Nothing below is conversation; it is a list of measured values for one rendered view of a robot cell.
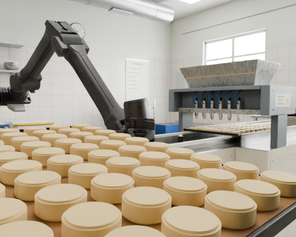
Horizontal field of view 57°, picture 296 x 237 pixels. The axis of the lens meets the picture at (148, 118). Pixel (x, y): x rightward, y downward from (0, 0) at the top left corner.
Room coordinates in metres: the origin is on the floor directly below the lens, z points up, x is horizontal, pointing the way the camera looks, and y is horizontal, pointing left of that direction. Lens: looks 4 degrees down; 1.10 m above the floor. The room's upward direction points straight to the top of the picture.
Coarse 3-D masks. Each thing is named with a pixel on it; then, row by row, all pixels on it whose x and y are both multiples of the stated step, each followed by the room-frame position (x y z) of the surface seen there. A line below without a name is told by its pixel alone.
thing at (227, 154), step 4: (180, 136) 1.54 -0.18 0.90; (180, 140) 1.54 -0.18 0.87; (224, 148) 1.47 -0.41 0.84; (228, 148) 1.50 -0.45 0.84; (232, 148) 1.52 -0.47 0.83; (204, 152) 1.35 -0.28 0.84; (208, 152) 1.38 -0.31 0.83; (212, 152) 1.40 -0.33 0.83; (216, 152) 1.42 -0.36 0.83; (220, 152) 1.45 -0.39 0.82; (224, 152) 1.47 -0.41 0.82; (228, 152) 1.50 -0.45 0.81; (232, 152) 1.52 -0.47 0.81; (220, 156) 1.44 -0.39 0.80; (224, 156) 1.47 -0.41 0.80; (228, 156) 1.49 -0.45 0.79; (232, 156) 1.52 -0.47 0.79; (224, 160) 1.47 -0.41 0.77; (228, 160) 1.49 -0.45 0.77; (232, 160) 1.52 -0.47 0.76
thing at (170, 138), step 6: (180, 132) 1.71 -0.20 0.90; (186, 132) 1.71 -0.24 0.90; (192, 132) 1.75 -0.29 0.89; (198, 132) 1.79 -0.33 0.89; (156, 138) 1.55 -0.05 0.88; (162, 138) 1.58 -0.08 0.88; (168, 138) 1.61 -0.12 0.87; (174, 138) 1.64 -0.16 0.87; (186, 138) 1.72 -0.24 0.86; (192, 138) 1.76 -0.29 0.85; (198, 138) 1.80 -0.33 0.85; (204, 138) 1.84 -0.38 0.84
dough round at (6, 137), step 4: (12, 132) 0.57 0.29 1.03; (16, 132) 0.58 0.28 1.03; (20, 132) 0.58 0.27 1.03; (4, 136) 0.54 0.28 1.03; (8, 136) 0.54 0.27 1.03; (12, 136) 0.54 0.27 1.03; (16, 136) 0.54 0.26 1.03; (4, 140) 0.53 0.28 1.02; (8, 140) 0.53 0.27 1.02; (4, 144) 0.54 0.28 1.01; (8, 144) 0.53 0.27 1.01
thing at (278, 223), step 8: (48, 128) 0.71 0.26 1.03; (288, 208) 0.30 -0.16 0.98; (280, 216) 0.25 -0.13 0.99; (288, 216) 0.26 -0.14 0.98; (264, 224) 0.26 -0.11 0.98; (272, 224) 0.24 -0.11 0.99; (280, 224) 0.25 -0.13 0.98; (288, 224) 0.27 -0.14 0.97; (256, 232) 0.25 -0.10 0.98; (264, 232) 0.23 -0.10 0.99; (272, 232) 0.24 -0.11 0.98
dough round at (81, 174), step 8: (72, 168) 0.34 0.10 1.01; (80, 168) 0.35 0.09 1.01; (88, 168) 0.35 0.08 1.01; (96, 168) 0.35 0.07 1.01; (104, 168) 0.35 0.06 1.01; (72, 176) 0.33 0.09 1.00; (80, 176) 0.33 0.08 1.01; (88, 176) 0.33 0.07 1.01; (80, 184) 0.33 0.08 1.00; (88, 184) 0.33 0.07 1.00
